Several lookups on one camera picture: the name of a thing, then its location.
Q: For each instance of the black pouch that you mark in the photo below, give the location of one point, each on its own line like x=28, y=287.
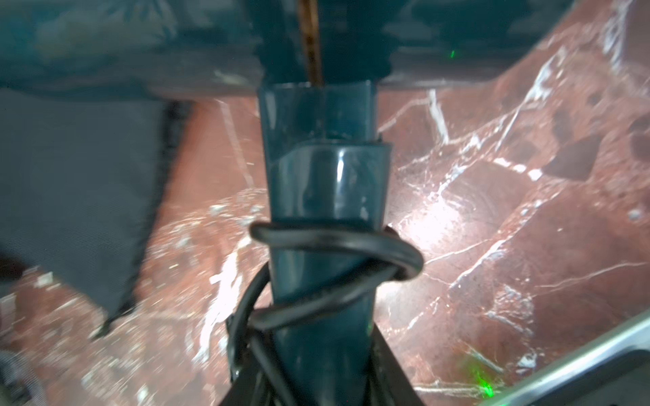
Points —
x=81, y=184

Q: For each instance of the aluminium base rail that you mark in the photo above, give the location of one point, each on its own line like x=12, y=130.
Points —
x=611, y=370

